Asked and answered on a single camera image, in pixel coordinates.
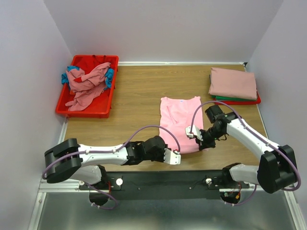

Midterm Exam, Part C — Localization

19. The red plastic bin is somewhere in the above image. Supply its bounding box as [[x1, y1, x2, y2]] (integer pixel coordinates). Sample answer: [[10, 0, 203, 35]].
[[55, 55, 118, 118]]

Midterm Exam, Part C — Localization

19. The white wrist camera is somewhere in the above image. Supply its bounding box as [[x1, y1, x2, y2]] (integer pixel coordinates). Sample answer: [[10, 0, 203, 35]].
[[185, 125, 203, 141], [163, 148, 181, 165]]

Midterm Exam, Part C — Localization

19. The folded red shirt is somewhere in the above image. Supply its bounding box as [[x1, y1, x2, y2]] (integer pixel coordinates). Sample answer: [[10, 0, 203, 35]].
[[213, 93, 261, 105]]

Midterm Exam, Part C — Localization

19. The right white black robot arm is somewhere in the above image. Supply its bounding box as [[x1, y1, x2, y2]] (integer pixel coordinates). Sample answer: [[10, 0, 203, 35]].
[[186, 105, 301, 194]]

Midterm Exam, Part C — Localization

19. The blue crumpled shirt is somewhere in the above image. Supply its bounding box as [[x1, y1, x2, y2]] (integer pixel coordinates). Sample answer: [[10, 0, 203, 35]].
[[61, 66, 114, 89]]

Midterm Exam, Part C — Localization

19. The red shirt in bin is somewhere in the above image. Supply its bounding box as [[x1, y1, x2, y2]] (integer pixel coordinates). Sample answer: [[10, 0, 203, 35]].
[[72, 55, 106, 74]]

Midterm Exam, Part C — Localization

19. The folded dusty pink shirt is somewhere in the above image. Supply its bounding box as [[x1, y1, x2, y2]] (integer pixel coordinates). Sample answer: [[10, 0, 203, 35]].
[[209, 68, 257, 101]]

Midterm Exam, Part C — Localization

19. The crumpled dusty pink shirt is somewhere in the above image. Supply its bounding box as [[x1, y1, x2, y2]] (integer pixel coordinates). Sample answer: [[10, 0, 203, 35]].
[[65, 62, 111, 111]]

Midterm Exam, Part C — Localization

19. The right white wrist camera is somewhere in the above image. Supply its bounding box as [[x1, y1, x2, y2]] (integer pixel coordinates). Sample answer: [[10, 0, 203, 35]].
[[185, 125, 203, 141]]

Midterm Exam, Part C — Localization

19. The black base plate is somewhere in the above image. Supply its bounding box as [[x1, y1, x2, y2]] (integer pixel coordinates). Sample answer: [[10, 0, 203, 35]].
[[79, 170, 249, 206]]

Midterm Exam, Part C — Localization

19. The folded green shirt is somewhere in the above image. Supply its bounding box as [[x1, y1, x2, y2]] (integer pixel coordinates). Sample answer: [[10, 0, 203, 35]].
[[211, 95, 258, 102]]

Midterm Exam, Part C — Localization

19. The aluminium rail frame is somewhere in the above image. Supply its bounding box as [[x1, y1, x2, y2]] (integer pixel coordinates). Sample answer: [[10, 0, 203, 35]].
[[38, 61, 306, 230]]

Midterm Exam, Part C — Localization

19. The light pink t shirt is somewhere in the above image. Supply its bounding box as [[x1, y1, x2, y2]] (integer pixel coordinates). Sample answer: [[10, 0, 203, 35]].
[[160, 96, 201, 154]]

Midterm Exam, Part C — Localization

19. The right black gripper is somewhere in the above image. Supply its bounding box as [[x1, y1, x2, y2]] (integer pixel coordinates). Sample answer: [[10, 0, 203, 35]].
[[195, 126, 224, 150]]

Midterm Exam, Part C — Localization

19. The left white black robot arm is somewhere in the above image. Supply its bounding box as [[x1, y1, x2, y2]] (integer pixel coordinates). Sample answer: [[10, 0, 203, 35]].
[[42, 136, 170, 189]]

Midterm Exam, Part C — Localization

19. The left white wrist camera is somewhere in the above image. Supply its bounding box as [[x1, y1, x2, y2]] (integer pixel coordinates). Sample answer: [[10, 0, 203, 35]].
[[163, 148, 181, 165]]

